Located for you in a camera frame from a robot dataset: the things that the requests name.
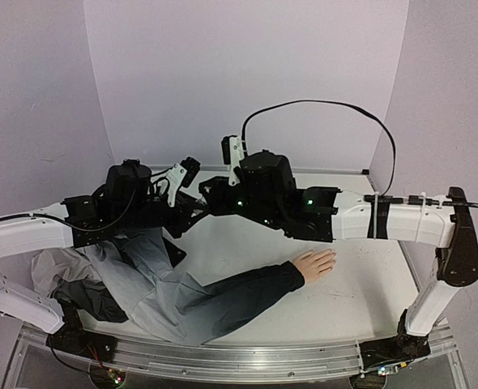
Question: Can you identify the aluminium table rail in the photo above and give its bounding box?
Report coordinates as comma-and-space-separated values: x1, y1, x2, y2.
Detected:
398, 241, 422, 314
114, 165, 370, 176

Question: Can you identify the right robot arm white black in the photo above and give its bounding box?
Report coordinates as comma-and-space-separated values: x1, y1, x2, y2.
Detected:
198, 151, 478, 337

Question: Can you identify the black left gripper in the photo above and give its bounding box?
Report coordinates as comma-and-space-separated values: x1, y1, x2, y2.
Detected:
116, 190, 203, 237

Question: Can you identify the aluminium right table rail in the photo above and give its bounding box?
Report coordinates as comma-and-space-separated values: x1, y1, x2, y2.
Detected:
398, 241, 422, 314

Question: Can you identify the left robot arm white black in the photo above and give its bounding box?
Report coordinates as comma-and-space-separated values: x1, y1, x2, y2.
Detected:
0, 157, 207, 354

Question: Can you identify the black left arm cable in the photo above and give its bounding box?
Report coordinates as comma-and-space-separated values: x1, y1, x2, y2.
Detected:
149, 176, 171, 199

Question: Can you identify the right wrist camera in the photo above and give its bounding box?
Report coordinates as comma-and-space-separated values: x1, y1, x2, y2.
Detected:
221, 135, 246, 186

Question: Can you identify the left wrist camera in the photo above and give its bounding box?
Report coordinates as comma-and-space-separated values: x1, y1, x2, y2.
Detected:
166, 156, 201, 207

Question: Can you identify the black right camera cable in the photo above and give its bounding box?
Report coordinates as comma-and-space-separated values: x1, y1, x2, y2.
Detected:
241, 100, 398, 198

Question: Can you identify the grey black jacket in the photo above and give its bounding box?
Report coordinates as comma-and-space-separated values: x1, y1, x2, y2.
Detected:
31, 229, 305, 346

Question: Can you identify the mannequin hand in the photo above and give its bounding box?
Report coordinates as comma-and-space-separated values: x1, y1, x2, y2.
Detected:
292, 249, 336, 284

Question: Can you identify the aluminium front rail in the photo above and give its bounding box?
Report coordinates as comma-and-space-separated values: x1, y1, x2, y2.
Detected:
86, 322, 362, 384

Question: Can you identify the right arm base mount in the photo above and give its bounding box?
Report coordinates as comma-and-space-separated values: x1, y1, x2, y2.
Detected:
359, 309, 435, 376

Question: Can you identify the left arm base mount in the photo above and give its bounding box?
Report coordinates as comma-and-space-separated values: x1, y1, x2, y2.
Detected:
44, 307, 121, 385

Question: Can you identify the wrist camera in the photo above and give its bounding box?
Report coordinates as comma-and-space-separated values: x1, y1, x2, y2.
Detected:
166, 156, 201, 207
221, 135, 246, 186

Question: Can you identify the aluminium back table rail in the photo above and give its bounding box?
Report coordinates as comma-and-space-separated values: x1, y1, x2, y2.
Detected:
114, 165, 370, 176

